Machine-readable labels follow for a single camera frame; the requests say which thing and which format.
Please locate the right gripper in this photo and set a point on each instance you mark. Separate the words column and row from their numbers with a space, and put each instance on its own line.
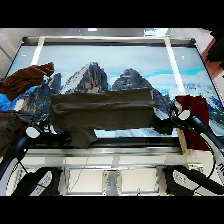
column 164, row 125

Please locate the olive grey T-shirt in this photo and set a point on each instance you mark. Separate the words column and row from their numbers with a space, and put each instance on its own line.
column 103, row 113

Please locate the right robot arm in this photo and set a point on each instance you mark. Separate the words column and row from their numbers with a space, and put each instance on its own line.
column 197, row 125

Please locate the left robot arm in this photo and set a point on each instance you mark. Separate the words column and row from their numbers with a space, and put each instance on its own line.
column 20, row 145

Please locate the red garment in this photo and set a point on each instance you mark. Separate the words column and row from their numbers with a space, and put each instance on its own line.
column 200, row 106

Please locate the black garment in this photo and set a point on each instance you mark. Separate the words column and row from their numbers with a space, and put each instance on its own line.
column 218, row 50

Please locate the rust brown garment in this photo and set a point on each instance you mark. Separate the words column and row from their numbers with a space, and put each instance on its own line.
column 23, row 80

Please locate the dark brown garment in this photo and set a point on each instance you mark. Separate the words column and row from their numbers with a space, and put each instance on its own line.
column 11, row 126

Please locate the silver frame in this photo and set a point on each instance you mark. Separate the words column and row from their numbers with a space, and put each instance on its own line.
column 113, row 181

